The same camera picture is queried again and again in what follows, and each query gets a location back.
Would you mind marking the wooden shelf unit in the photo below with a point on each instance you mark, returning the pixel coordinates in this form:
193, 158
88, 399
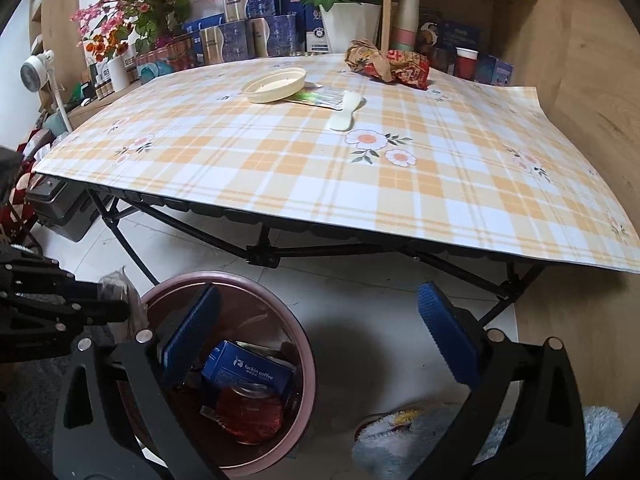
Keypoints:
515, 35

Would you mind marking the cream plastic lid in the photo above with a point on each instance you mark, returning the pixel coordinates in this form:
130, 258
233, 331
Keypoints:
275, 85

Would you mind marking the row of small bottles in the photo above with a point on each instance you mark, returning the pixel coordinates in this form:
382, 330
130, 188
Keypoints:
102, 87

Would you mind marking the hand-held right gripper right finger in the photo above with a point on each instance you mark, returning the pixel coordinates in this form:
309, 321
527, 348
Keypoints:
447, 335

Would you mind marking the blue coffee box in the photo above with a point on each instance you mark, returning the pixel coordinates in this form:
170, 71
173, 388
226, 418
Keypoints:
245, 367

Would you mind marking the pink plastic bin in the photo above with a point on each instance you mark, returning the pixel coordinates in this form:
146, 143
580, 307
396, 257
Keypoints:
300, 360

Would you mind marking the white ceramic vase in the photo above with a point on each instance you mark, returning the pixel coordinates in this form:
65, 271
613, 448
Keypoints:
118, 74

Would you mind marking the teal ceramic dish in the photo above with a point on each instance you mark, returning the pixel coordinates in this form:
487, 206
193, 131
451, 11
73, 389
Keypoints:
155, 71

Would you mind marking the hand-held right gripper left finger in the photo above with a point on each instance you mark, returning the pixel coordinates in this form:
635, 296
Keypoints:
192, 332

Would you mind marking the red argyle cloth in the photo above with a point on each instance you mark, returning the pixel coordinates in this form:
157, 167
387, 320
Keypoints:
30, 150

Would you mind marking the folding table with plaid cloth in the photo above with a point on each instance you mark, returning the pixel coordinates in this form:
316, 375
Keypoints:
300, 185

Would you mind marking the brown glass tumbler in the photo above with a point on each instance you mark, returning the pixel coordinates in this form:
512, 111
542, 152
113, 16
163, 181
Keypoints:
442, 61

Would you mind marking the stack of pastel cups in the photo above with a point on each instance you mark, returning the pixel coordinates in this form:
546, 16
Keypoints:
404, 22

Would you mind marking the white angular vase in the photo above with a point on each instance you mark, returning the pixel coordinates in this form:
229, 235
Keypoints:
350, 27

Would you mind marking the red paper cup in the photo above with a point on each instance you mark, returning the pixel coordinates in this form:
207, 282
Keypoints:
466, 64

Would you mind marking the green striped packet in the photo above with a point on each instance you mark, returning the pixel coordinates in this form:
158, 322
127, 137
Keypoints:
320, 96

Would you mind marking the dark box with figure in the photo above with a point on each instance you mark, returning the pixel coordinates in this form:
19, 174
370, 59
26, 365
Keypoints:
428, 30

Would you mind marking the pink blossom plant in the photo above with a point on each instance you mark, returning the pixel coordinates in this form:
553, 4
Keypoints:
145, 0

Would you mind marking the dark blue box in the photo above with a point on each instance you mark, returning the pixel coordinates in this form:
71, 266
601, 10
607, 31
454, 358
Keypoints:
460, 35

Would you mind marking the flat blue box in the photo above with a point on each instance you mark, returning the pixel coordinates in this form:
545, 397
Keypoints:
202, 24

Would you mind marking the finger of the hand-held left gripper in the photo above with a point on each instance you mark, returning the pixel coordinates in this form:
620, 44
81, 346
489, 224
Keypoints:
50, 282
60, 322

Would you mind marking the white plastic spoon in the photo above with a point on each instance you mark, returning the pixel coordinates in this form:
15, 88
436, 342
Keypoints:
345, 115

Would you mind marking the crumpled brown paper wrapper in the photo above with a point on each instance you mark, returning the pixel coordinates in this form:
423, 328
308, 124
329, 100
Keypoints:
395, 67

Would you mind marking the dark grey hard case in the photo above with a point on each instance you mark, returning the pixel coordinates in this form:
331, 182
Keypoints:
60, 210

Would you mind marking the white desk fan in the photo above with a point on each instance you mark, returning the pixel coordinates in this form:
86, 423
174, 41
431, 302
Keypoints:
35, 72

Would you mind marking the blue and white box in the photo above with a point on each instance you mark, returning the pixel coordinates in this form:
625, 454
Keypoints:
316, 32

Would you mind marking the purple blue box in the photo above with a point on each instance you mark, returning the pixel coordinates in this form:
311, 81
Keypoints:
495, 71

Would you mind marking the brown striped planter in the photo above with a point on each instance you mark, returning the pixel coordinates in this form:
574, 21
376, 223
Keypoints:
165, 55

